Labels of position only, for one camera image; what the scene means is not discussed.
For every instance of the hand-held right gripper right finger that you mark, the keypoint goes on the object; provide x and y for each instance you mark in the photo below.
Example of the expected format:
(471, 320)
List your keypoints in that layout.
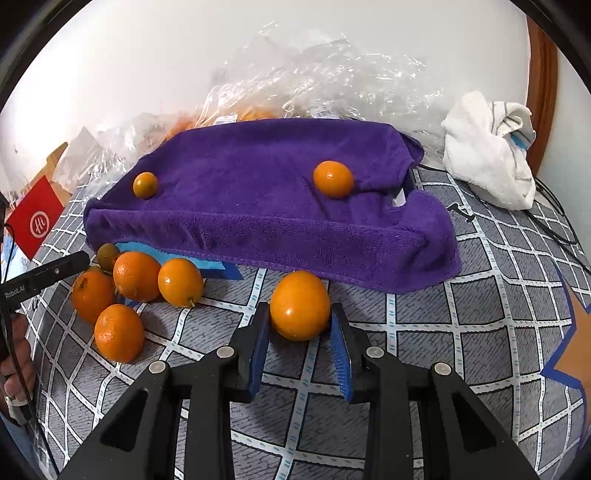
(341, 357)

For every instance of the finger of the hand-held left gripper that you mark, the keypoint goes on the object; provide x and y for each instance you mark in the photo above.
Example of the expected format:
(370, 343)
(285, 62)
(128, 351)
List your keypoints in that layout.
(60, 270)

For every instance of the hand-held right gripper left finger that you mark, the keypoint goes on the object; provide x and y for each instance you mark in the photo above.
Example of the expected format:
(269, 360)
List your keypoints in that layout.
(256, 353)

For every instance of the orange tangerine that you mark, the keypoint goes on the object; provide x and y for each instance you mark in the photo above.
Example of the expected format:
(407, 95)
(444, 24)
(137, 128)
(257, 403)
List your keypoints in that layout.
(119, 332)
(137, 276)
(333, 179)
(300, 307)
(181, 281)
(91, 297)

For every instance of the small greenish tangerine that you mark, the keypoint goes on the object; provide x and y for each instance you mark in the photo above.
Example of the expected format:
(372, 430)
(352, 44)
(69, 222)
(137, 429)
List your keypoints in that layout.
(108, 255)
(145, 185)

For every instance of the person's left hand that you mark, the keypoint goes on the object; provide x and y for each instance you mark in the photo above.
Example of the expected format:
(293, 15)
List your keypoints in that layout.
(23, 364)

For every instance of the red card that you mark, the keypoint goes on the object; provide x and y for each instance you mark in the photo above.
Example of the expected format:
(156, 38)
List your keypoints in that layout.
(34, 217)

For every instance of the crumpled clear plastic bag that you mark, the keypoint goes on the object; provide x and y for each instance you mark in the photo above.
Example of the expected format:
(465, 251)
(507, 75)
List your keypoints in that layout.
(101, 152)

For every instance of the grey checked bedsheet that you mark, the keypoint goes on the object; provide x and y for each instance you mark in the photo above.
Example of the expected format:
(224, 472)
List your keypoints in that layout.
(461, 323)

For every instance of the purple towel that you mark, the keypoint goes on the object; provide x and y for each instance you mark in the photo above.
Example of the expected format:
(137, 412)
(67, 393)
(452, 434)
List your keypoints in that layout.
(258, 207)

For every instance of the white barcode label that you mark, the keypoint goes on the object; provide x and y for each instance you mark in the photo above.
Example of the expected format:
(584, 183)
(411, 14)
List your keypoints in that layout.
(226, 120)

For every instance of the pile of bagged oranges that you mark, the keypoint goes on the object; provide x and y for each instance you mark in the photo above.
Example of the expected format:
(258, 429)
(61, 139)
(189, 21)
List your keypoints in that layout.
(251, 113)

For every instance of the white crumpled cloth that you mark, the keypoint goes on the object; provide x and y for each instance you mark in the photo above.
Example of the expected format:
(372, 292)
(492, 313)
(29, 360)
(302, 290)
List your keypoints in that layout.
(487, 147)

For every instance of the large clear plastic bag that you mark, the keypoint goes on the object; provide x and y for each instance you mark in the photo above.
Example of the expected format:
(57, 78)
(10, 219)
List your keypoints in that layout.
(332, 74)

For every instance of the brown wooden door frame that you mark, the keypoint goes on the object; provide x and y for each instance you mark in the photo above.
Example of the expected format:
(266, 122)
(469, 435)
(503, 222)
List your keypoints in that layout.
(542, 92)

